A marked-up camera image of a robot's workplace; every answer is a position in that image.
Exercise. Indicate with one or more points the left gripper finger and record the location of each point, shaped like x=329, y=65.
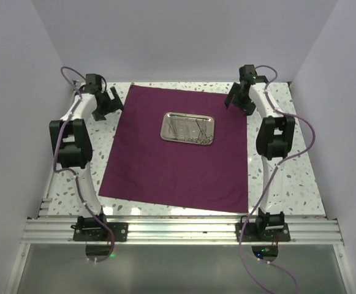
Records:
x=114, y=93
x=115, y=105

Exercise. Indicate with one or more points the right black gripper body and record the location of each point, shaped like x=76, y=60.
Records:
x=243, y=103

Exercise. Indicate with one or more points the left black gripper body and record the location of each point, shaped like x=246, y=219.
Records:
x=102, y=109

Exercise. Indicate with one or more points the purple surgical cloth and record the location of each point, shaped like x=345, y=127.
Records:
x=143, y=167

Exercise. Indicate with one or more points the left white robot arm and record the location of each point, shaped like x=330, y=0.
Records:
x=70, y=141

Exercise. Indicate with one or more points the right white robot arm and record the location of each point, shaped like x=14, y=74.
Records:
x=274, y=138

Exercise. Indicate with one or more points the steel surgical scissors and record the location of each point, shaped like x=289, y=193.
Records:
x=202, y=131

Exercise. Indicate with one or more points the steel surgical forceps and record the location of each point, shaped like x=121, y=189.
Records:
x=177, y=127

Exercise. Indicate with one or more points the steel instrument tray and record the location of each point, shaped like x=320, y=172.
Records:
x=166, y=133

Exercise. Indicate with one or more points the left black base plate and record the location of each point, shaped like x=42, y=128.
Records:
x=90, y=230

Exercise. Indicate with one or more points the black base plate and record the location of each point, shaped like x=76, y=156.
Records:
x=267, y=228
x=90, y=230

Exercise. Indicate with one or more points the aluminium front rail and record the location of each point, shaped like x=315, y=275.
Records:
x=185, y=230

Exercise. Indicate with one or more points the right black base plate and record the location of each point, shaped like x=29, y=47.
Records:
x=267, y=228

